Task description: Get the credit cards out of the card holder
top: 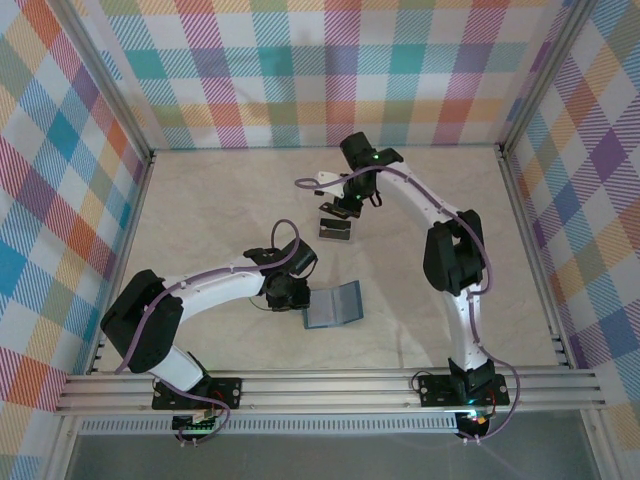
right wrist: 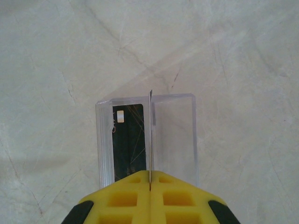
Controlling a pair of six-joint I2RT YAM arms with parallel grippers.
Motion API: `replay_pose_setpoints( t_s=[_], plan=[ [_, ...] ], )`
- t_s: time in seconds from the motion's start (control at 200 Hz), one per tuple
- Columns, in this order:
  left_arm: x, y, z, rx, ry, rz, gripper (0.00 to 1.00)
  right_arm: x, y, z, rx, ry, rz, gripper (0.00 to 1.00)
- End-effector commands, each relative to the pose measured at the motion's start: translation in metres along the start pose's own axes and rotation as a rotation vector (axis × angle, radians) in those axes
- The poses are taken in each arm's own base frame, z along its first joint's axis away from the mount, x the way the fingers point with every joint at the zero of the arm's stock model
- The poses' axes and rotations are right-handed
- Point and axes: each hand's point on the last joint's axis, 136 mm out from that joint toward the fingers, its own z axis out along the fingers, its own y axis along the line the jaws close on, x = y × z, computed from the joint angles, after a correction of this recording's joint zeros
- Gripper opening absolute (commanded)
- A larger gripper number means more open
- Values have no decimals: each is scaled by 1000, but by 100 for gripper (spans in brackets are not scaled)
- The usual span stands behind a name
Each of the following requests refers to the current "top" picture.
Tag blue card holder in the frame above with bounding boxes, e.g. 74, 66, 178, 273
303, 280, 366, 331

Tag small circuit board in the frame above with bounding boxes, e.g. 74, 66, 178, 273
172, 412, 221, 435
462, 409, 494, 431

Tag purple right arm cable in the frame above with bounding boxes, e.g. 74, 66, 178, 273
293, 167, 522, 446

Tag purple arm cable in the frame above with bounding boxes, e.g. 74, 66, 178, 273
114, 218, 303, 449
293, 167, 522, 446

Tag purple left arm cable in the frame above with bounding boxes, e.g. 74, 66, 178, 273
114, 218, 303, 449

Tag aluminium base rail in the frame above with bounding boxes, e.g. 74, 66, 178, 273
54, 367, 609, 416

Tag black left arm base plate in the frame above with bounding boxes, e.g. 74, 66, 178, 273
151, 377, 244, 411

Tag perforated metal cable tray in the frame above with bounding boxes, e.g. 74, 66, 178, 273
77, 412, 461, 436

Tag aluminium side rail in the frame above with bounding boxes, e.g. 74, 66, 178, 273
497, 144, 576, 371
84, 149, 157, 376

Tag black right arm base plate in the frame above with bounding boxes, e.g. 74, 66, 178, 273
417, 372, 511, 407

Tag aluminium corner post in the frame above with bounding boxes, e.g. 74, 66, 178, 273
47, 0, 156, 164
494, 0, 601, 156

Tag aluminium frame strut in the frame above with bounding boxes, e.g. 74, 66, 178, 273
42, 414, 84, 480
582, 412, 621, 480

